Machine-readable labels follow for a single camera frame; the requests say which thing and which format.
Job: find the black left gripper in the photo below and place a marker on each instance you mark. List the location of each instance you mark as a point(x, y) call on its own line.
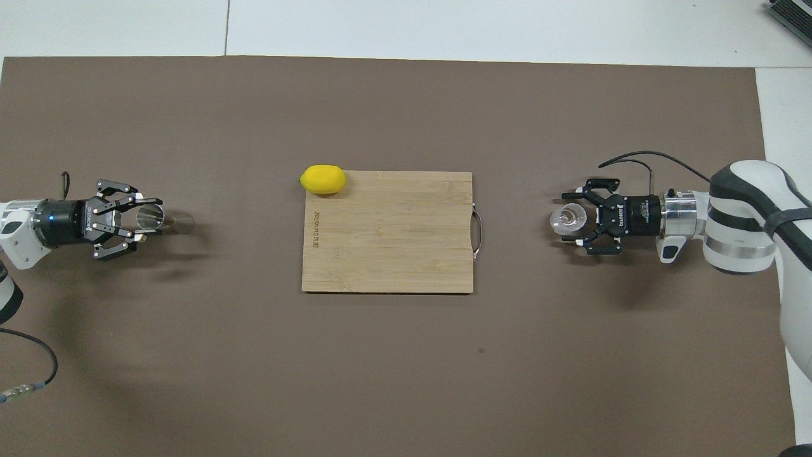
point(63, 222)

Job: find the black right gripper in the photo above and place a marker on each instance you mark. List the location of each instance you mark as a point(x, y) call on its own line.
point(634, 216)

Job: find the clear glass cup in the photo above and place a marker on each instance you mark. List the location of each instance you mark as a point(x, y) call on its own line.
point(568, 219)

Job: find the steel double jigger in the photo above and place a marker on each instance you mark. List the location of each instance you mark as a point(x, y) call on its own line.
point(174, 222)

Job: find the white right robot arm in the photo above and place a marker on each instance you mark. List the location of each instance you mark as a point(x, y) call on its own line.
point(748, 216)

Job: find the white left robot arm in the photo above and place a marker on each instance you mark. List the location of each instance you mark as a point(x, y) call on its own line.
point(16, 241)

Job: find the yellow lemon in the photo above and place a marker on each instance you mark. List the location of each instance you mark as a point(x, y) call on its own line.
point(323, 179)

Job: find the bamboo cutting board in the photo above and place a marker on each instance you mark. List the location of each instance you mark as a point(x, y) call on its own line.
point(387, 241)

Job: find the brown table mat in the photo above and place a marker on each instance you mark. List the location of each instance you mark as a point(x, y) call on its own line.
point(393, 381)

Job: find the grey ribbed device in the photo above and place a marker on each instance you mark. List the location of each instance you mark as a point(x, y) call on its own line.
point(793, 13)

